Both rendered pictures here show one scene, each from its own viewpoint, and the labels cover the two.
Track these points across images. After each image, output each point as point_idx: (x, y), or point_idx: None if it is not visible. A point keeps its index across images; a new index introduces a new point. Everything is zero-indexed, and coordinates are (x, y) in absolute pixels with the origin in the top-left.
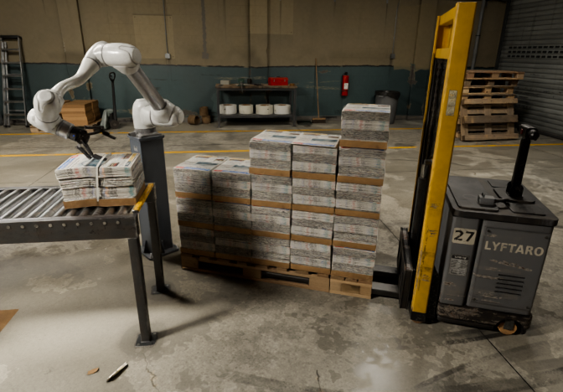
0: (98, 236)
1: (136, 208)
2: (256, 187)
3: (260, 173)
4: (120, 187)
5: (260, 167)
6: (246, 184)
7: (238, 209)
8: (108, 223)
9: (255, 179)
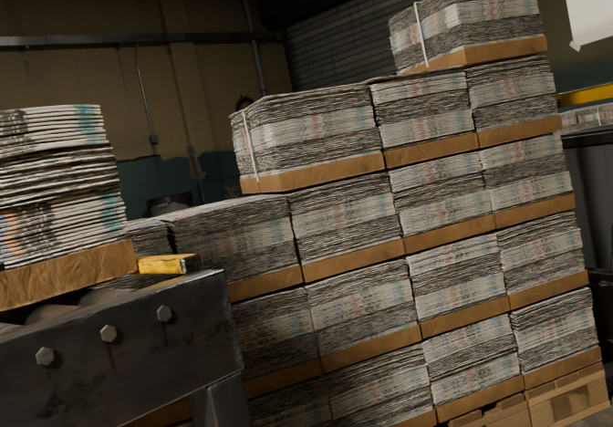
0: (86, 422)
1: (181, 255)
2: (308, 225)
3: (311, 182)
4: (64, 202)
5: (306, 164)
6: (281, 227)
7: (274, 311)
8: (124, 329)
9: (301, 204)
